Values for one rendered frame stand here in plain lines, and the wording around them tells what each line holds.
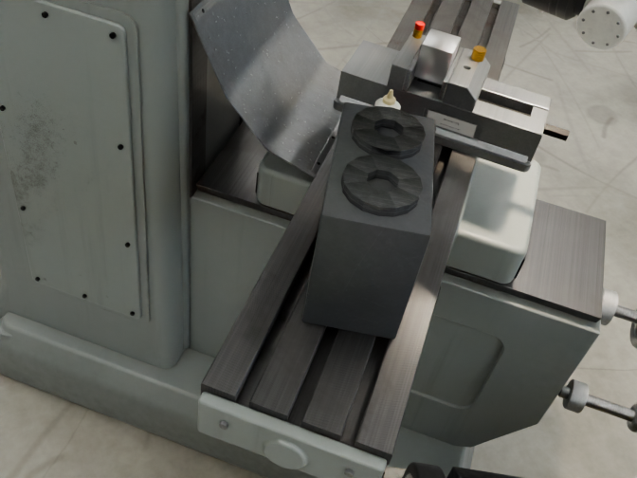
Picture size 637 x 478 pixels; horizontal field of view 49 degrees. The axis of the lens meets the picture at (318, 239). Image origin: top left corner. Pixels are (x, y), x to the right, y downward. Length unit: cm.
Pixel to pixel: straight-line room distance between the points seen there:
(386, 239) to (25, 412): 133
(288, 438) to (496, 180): 72
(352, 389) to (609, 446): 135
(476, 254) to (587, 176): 171
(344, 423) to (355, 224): 23
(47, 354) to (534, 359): 111
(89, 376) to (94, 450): 19
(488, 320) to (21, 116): 92
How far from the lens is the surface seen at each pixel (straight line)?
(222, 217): 135
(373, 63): 124
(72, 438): 186
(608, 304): 146
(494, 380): 147
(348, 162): 81
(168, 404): 170
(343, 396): 82
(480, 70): 122
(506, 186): 134
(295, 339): 86
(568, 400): 146
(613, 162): 306
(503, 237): 123
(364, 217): 74
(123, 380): 172
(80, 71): 123
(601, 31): 101
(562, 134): 123
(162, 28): 113
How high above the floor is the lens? 161
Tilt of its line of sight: 45 degrees down
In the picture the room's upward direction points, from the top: 11 degrees clockwise
